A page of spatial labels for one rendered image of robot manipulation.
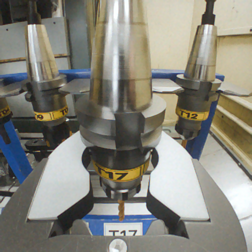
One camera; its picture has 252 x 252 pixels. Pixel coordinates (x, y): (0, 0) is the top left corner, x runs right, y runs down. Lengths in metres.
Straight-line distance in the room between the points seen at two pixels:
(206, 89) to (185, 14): 1.07
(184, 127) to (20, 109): 0.96
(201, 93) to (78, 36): 0.71
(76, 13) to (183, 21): 0.75
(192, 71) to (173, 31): 1.01
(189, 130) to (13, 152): 0.38
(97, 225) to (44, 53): 0.32
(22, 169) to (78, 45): 0.63
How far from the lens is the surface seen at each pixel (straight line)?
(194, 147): 0.34
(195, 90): 0.21
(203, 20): 0.22
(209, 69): 0.21
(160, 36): 1.19
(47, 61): 0.21
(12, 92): 0.23
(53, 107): 0.22
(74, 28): 0.84
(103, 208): 0.42
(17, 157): 0.42
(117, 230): 0.34
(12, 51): 0.95
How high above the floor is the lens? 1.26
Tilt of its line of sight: 30 degrees down
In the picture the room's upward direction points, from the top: straight up
